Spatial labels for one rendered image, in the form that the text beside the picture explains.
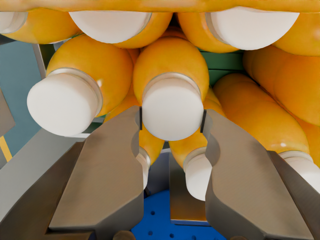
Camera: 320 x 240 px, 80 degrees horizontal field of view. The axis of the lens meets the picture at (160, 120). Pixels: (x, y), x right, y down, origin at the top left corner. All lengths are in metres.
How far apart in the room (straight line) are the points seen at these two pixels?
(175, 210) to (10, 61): 1.43
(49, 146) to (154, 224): 0.70
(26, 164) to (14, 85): 0.84
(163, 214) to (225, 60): 0.25
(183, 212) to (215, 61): 0.22
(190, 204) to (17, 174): 0.69
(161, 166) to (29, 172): 0.58
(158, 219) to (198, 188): 0.17
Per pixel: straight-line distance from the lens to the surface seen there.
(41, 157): 0.90
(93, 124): 0.30
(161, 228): 0.32
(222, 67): 0.31
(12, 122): 0.28
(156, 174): 0.39
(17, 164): 0.91
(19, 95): 1.65
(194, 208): 0.28
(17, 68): 1.56
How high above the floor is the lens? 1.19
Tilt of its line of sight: 58 degrees down
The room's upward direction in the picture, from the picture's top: 177 degrees counter-clockwise
